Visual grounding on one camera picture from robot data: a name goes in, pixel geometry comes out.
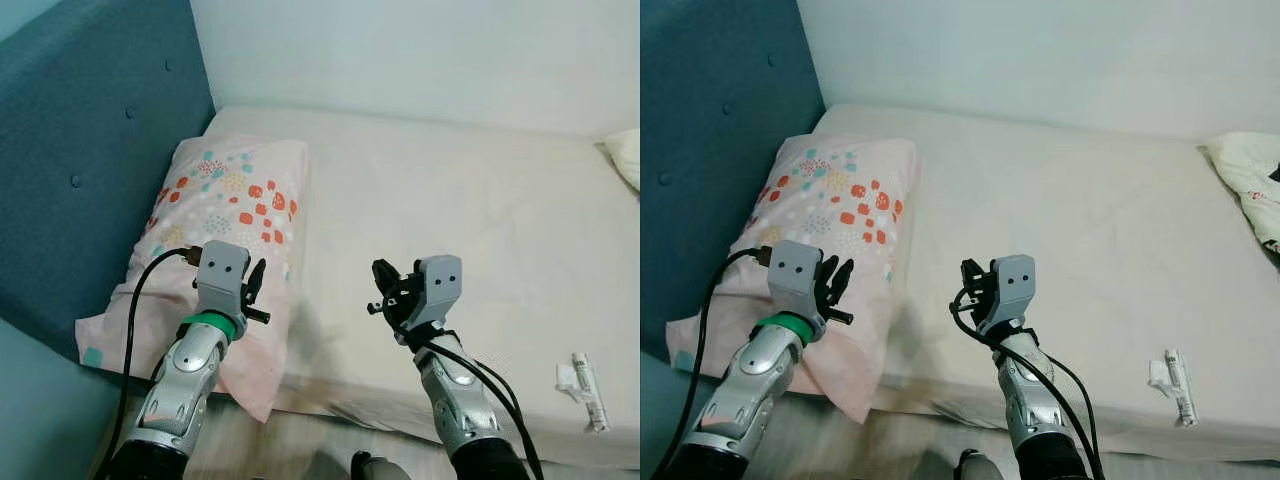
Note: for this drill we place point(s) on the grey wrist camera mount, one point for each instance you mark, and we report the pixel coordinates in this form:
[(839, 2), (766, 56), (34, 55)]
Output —
[(795, 270), (1012, 285), (220, 270), (440, 285)]

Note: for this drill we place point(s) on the cream Kuromi print blanket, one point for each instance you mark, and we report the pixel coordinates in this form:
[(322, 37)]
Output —
[(625, 155), (1250, 175)]

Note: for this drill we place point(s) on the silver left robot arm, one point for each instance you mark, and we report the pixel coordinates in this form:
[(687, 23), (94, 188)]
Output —
[(185, 385), (750, 385)]

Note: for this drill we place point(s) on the white wrapper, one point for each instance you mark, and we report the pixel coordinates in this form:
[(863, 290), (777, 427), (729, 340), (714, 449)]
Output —
[(1178, 385), (585, 385)]

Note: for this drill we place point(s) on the silver right robot leg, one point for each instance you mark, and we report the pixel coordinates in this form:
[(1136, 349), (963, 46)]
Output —
[(365, 468), (970, 468)]

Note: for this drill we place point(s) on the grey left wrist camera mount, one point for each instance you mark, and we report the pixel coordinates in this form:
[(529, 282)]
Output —
[(795, 270), (220, 270)]

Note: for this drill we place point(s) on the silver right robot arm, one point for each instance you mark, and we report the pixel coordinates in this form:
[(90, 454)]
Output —
[(455, 400), (1030, 400)]

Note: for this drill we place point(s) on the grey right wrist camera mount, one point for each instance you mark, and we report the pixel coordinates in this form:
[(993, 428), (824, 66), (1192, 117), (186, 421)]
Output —
[(1012, 285), (440, 285)]

